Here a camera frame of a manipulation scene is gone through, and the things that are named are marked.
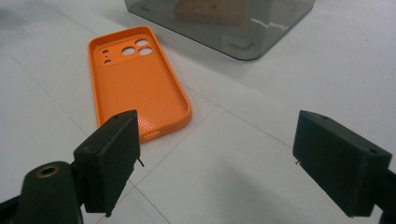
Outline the grey transparent plastic box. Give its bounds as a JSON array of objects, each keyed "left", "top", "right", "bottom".
[{"left": 124, "top": 0, "right": 316, "bottom": 62}]

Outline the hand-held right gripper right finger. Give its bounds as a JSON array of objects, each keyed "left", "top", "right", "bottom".
[{"left": 292, "top": 109, "right": 393, "bottom": 217}]

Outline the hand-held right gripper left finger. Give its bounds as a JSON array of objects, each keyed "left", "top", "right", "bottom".
[{"left": 73, "top": 109, "right": 145, "bottom": 217}]

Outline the orange phone case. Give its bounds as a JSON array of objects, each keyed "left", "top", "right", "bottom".
[{"left": 87, "top": 25, "right": 193, "bottom": 144}]

